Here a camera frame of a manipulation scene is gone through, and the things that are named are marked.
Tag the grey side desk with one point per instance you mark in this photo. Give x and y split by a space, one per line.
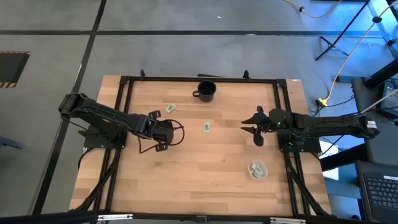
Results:
370 146

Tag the thick black desk pole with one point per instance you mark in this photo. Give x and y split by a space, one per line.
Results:
382 74

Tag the white paper sheet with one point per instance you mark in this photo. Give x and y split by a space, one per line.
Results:
329 152

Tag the clear plastic container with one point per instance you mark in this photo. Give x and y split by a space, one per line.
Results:
250 170

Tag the black hazard-striped floor mat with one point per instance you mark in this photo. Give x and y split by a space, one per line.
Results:
12 68

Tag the silver metal bracket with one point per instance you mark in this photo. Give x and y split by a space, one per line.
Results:
287 221
115 217

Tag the black overhead gantry bar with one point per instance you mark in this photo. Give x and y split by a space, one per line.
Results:
186 218

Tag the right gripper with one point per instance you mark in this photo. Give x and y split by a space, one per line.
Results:
276 123

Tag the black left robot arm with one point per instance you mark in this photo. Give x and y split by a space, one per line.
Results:
102 113

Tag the black frame clamp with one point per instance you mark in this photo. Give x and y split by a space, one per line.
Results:
246 74
142 74

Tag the thin black tripod stand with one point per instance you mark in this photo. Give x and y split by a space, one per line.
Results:
332 45

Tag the black mug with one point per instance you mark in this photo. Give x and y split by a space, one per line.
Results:
207 93

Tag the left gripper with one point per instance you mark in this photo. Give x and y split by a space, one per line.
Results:
163 132

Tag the yellow power plug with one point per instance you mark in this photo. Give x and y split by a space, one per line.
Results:
322 101

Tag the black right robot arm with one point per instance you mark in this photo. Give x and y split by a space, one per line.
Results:
335 123

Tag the grey chair base leg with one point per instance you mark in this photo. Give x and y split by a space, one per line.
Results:
9 143

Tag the grey metal stand bar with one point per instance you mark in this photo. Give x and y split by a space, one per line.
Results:
383 29

